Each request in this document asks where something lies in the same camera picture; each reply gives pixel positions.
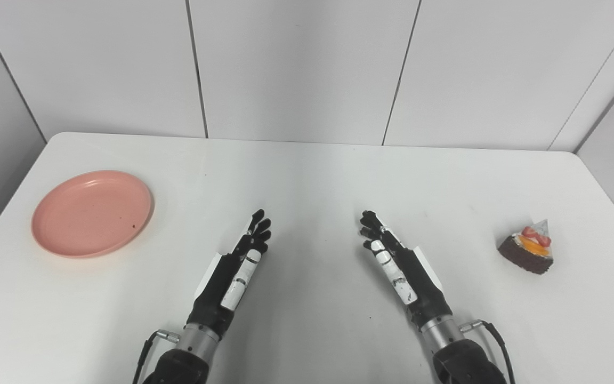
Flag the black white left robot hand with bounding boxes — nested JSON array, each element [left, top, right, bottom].
[[185, 209, 272, 339]]

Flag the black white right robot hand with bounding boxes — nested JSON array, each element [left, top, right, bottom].
[[359, 210, 454, 331]]

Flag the chocolate cake slice with fruit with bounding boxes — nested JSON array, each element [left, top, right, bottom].
[[498, 218, 554, 275]]

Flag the pink round plate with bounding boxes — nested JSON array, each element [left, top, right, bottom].
[[31, 170, 155, 259]]

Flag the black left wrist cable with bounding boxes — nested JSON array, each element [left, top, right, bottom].
[[132, 331, 180, 384]]

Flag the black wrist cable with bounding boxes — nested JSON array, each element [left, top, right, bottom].
[[459, 319, 516, 384], [132, 331, 180, 384]]

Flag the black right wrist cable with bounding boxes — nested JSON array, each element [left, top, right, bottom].
[[459, 319, 516, 384]]

